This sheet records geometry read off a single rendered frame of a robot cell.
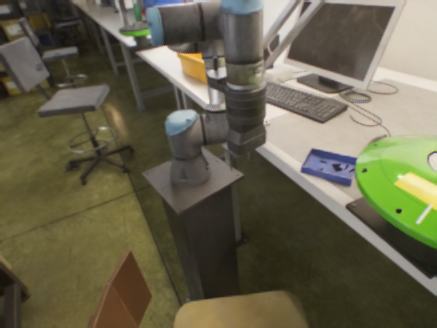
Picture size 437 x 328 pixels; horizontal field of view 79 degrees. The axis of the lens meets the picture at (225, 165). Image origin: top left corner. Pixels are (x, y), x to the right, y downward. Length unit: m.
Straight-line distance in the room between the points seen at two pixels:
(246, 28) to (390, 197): 0.34
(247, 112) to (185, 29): 0.17
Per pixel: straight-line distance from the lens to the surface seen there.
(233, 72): 0.45
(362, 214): 0.66
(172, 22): 0.51
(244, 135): 0.49
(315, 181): 0.73
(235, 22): 0.43
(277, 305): 0.84
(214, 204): 0.87
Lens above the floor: 1.37
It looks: 36 degrees down
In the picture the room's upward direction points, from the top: 5 degrees counter-clockwise
